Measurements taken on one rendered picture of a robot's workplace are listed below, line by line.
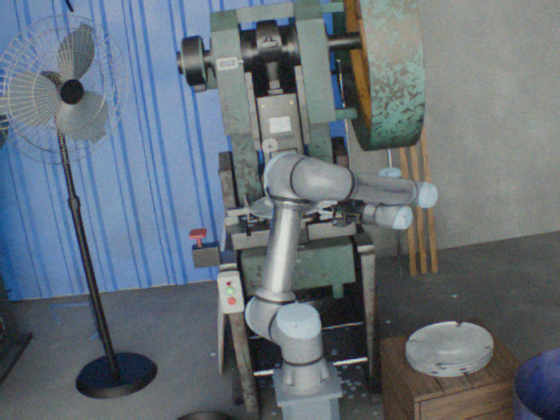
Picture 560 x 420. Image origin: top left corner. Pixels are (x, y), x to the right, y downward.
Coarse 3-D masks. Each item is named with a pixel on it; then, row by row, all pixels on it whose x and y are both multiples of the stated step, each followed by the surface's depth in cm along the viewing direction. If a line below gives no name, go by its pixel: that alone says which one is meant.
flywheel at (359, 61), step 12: (348, 0) 264; (348, 12) 268; (360, 12) 253; (348, 24) 271; (360, 24) 238; (360, 36) 241; (360, 60) 273; (360, 72) 272; (360, 84) 271; (360, 96) 268; (360, 108) 272
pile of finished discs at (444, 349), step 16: (416, 336) 223; (432, 336) 221; (448, 336) 218; (464, 336) 217; (480, 336) 216; (416, 352) 213; (432, 352) 211; (448, 352) 209; (464, 352) 208; (480, 352) 206; (416, 368) 209; (432, 368) 204; (448, 368) 201; (464, 368) 202
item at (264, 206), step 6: (264, 198) 259; (252, 204) 253; (258, 204) 254; (264, 204) 253; (270, 204) 252; (312, 204) 245; (252, 210) 248; (258, 210) 247; (264, 210) 246; (270, 210) 245; (306, 210) 240; (312, 210) 238; (318, 210) 238; (258, 216) 240; (264, 216) 238; (270, 216) 237
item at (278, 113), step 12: (264, 96) 243; (276, 96) 241; (288, 96) 241; (264, 108) 242; (276, 108) 243; (288, 108) 243; (264, 120) 244; (276, 120) 244; (288, 120) 244; (264, 132) 245; (276, 132) 245; (288, 132) 245; (300, 132) 245; (264, 144) 245; (276, 144) 245; (288, 144) 246; (300, 144) 247; (264, 156) 248
